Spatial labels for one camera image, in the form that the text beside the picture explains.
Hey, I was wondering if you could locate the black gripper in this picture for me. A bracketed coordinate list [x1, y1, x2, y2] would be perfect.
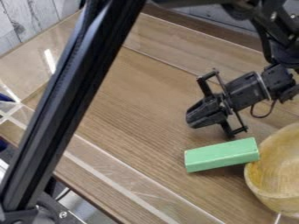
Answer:
[184, 68, 250, 140]

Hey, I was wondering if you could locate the green rectangular block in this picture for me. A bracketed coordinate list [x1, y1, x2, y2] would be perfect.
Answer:
[184, 137, 259, 173]

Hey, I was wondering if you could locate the light wooden bowl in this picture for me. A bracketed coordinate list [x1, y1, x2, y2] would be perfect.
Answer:
[244, 122, 299, 219]

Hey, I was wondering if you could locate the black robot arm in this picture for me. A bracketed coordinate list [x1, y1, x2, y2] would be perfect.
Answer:
[0, 0, 299, 214]

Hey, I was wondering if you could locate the black table leg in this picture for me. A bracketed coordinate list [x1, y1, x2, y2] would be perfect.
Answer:
[44, 178, 57, 196]

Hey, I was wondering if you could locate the blue object at left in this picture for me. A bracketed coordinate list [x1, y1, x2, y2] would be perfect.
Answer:
[0, 93, 15, 102]

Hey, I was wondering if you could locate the clear acrylic tray wall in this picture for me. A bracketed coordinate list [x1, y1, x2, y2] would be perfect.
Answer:
[0, 8, 299, 224]

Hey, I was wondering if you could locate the metal base plate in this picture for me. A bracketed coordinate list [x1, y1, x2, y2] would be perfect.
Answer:
[39, 193, 87, 224]

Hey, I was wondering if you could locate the black cable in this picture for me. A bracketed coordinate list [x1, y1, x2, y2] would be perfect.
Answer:
[36, 199, 63, 224]

